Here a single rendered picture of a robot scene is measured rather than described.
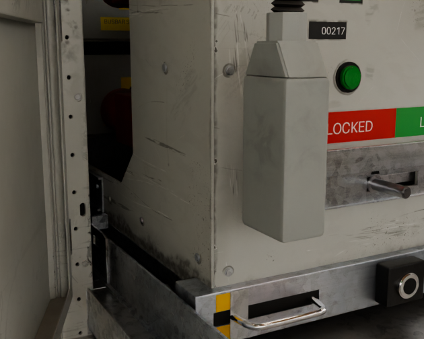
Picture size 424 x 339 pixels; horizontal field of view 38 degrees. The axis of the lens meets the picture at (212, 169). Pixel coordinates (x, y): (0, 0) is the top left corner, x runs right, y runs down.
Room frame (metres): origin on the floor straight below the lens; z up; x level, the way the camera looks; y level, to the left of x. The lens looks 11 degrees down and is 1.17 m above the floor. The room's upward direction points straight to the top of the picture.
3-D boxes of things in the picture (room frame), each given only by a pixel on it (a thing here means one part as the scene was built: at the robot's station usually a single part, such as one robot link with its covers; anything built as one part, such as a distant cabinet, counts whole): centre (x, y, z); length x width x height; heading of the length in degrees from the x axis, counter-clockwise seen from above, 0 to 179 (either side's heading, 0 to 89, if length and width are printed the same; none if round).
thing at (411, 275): (0.70, -0.23, 0.90); 0.06 x 0.03 x 0.05; 118
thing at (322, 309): (0.61, -0.07, 0.90); 0.11 x 0.05 x 0.01; 118
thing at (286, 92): (0.56, -0.06, 1.09); 0.08 x 0.05 x 0.17; 28
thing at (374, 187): (0.68, -0.20, 1.02); 0.06 x 0.02 x 0.04; 28
